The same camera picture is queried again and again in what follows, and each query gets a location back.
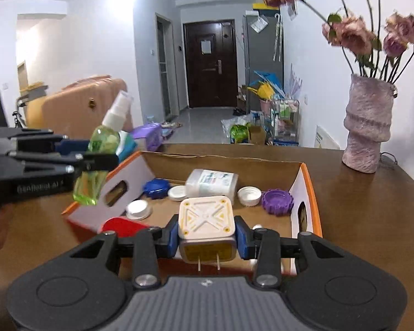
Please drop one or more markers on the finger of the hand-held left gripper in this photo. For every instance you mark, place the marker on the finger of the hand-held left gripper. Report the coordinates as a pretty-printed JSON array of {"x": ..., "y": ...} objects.
[
  {"x": 72, "y": 146},
  {"x": 96, "y": 162}
]

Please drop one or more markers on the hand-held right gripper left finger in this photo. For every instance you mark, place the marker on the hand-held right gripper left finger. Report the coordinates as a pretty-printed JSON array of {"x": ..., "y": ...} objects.
[{"x": 172, "y": 239}]

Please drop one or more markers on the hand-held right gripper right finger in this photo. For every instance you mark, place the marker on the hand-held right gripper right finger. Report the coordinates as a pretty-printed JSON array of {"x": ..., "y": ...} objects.
[{"x": 243, "y": 243}]

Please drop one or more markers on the green spray bottle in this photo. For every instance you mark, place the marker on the green spray bottle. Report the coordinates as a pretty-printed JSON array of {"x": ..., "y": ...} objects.
[{"x": 105, "y": 138}]

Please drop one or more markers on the blue white tissue pack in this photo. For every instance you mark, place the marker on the blue white tissue pack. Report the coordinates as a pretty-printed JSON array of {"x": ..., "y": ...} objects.
[{"x": 127, "y": 146}]

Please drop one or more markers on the white yellow power adapter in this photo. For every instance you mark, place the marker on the white yellow power adapter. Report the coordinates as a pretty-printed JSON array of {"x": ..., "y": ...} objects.
[{"x": 207, "y": 220}]

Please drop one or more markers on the white bottle cap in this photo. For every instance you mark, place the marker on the white bottle cap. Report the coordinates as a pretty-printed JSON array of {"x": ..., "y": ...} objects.
[
  {"x": 249, "y": 196},
  {"x": 138, "y": 209},
  {"x": 177, "y": 193}
]

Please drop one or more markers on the red round lid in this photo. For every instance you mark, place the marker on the red round lid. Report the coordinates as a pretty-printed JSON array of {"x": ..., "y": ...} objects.
[{"x": 124, "y": 227}]

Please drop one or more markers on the purple bottle cap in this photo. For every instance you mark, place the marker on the purple bottle cap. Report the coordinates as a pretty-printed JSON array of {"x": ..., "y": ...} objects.
[{"x": 277, "y": 201}]

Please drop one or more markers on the blue bottle cap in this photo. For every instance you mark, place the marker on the blue bottle cap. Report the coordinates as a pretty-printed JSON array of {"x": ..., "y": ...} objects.
[{"x": 156, "y": 188}]

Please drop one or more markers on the white labelled plastic jar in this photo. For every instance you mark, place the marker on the white labelled plastic jar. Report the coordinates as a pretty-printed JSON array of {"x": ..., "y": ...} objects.
[{"x": 212, "y": 182}]

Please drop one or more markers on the orange rimmed cardboard box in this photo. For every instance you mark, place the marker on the orange rimmed cardboard box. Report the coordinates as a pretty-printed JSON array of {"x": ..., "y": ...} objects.
[{"x": 262, "y": 169}]

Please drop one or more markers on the pink ribbed suitcase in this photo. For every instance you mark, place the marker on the pink ribbed suitcase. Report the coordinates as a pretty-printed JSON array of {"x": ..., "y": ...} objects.
[{"x": 76, "y": 107}]

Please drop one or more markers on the purple plastic bin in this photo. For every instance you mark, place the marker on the purple plastic bin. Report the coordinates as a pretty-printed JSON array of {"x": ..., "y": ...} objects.
[{"x": 150, "y": 136}]

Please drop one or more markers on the small brown cardboard box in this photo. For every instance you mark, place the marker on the small brown cardboard box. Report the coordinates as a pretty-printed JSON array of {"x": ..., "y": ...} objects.
[{"x": 257, "y": 136}]

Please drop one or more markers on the blue white carton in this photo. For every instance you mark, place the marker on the blue white carton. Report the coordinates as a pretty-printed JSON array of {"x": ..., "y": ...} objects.
[{"x": 285, "y": 142}]

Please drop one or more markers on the green printed bag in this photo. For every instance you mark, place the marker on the green printed bag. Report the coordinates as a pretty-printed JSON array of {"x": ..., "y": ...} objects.
[{"x": 239, "y": 133}]

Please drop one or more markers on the grey interior door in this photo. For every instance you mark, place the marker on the grey interior door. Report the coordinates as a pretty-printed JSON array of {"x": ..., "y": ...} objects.
[{"x": 165, "y": 69}]

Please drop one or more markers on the clear plastic bag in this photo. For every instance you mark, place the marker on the clear plastic bag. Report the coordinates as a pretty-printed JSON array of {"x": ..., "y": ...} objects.
[{"x": 231, "y": 122}]

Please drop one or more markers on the dark shoes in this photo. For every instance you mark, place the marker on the dark shoes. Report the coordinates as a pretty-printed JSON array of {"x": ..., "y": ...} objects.
[{"x": 237, "y": 111}]

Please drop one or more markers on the white leaning board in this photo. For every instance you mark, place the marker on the white leaning board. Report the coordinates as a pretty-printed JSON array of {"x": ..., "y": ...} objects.
[{"x": 326, "y": 139}]

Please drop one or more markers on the pink bucket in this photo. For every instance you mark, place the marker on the pink bucket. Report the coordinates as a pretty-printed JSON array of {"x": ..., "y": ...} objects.
[{"x": 266, "y": 106}]

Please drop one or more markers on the dark brown door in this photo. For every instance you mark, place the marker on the dark brown door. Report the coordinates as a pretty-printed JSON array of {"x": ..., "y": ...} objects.
[{"x": 210, "y": 76}]

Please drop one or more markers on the open cardboard box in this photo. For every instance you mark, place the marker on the open cardboard box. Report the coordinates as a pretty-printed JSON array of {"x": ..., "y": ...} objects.
[{"x": 241, "y": 98}]

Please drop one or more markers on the yellow plastic dustpan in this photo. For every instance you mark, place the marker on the yellow plastic dustpan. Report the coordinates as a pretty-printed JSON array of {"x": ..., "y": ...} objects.
[{"x": 264, "y": 92}]

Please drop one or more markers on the paper notice on door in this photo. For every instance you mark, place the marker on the paper notice on door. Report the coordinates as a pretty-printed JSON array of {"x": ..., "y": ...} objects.
[{"x": 206, "y": 47}]

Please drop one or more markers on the blue plastic hanger rack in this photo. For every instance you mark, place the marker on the blue plastic hanger rack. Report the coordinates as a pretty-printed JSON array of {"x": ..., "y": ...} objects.
[{"x": 269, "y": 77}]

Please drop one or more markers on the pink textured vase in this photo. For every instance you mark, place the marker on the pink textured vase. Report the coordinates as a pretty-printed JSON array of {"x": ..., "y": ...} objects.
[{"x": 367, "y": 127}]

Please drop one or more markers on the grey refrigerator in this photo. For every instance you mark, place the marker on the grey refrigerator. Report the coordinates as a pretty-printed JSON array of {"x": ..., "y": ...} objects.
[{"x": 260, "y": 55}]

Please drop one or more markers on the folded hanging umbrella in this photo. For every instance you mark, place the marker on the folded hanging umbrella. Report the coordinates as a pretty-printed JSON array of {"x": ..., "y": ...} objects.
[{"x": 278, "y": 38}]

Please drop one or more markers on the papers on refrigerator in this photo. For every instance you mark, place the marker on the papers on refrigerator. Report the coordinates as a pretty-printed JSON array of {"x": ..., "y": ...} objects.
[{"x": 258, "y": 24}]

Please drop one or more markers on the yellow black box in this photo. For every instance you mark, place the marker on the yellow black box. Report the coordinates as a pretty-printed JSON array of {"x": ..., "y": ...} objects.
[{"x": 260, "y": 7}]

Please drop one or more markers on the dried pink rose bouquet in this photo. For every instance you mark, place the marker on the dried pink rose bouquet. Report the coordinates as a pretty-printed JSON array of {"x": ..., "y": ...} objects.
[{"x": 355, "y": 34}]

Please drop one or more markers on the purple feathery wall decoration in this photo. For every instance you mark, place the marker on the purple feathery wall decoration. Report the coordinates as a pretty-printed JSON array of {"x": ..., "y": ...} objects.
[{"x": 294, "y": 82}]

